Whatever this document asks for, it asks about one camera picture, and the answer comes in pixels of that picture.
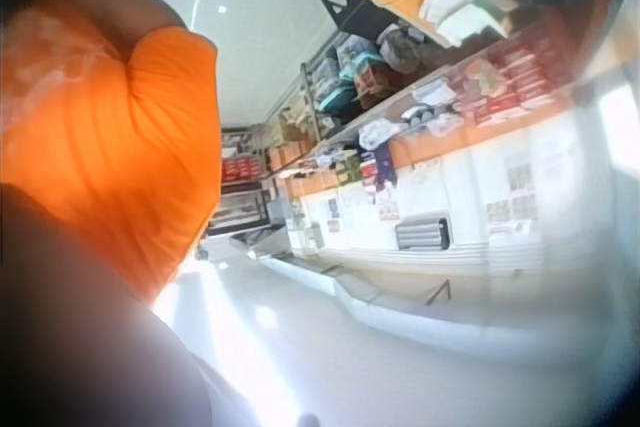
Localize glass display case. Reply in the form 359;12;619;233
204;184;274;238

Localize white display counter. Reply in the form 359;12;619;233
229;226;501;343

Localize shelf rack with goods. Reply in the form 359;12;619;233
219;16;581;198

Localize stack of white cloths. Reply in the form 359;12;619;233
418;0;519;47

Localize paper notices on wall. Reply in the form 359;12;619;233
324;159;541;238

